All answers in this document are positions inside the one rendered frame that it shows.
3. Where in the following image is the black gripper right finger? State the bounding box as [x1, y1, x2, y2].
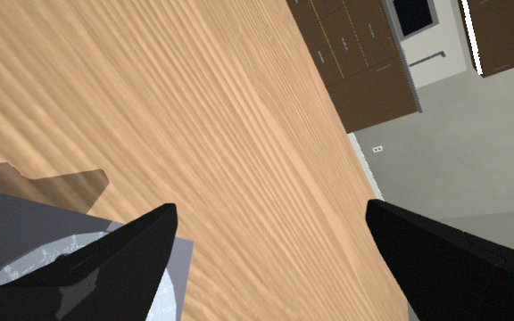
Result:
[365, 199, 514, 321]

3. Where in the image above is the grey flat square base plate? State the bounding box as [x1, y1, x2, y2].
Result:
[0, 193, 194, 321]

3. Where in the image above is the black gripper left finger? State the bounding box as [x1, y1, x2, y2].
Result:
[0, 203, 178, 321]

